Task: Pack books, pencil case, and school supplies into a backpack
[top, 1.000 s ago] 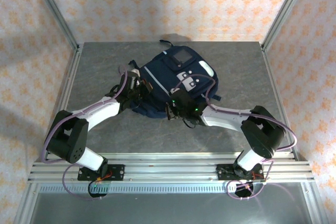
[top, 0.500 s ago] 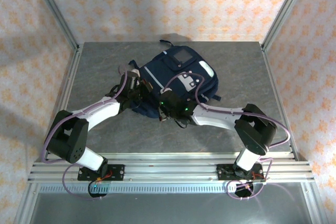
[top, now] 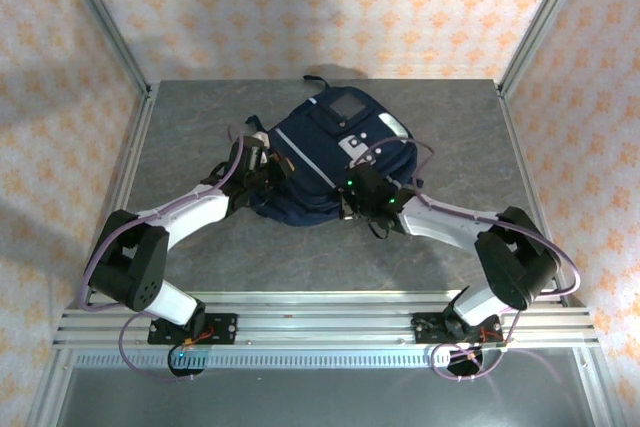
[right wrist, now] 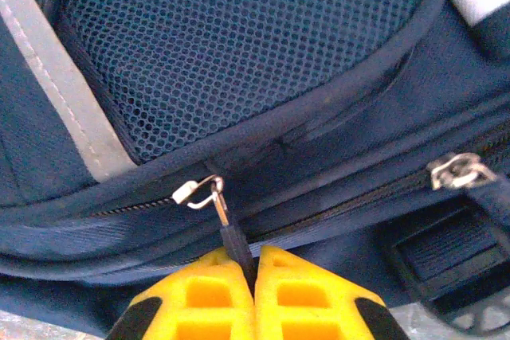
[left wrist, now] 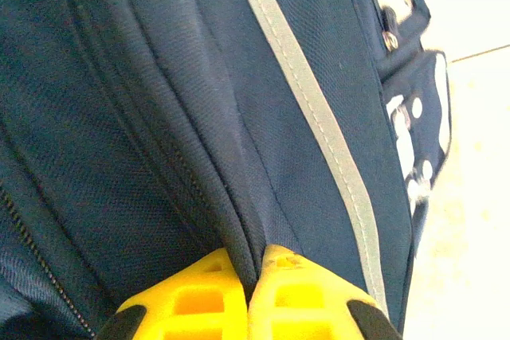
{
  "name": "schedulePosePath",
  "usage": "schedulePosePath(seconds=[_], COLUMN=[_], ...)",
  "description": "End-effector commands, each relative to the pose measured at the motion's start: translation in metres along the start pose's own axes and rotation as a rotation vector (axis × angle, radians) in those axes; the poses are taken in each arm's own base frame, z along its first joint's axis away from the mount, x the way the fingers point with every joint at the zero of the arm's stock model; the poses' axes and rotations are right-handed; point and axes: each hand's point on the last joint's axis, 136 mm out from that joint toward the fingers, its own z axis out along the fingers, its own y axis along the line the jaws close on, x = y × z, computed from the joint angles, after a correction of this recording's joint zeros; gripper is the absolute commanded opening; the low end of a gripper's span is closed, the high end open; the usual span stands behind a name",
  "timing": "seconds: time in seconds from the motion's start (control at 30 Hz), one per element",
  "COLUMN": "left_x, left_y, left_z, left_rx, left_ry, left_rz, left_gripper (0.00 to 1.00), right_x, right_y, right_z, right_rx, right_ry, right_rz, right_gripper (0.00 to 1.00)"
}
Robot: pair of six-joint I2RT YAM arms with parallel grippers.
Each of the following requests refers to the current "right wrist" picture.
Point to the navy blue backpack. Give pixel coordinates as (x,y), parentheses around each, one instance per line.
(239,57)

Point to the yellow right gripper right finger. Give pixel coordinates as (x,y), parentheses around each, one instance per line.
(311,300)

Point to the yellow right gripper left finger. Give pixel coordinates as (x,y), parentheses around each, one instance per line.
(199,300)

